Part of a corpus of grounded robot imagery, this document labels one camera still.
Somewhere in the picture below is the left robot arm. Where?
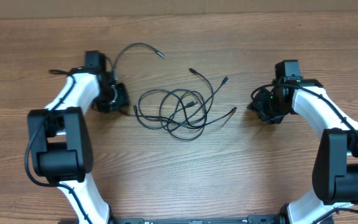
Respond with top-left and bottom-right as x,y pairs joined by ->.
24,50 -> 129,223

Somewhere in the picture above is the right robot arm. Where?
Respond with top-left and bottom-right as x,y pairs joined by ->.
247,60 -> 358,223

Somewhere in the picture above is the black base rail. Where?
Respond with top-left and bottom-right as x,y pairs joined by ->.
108,215 -> 286,224

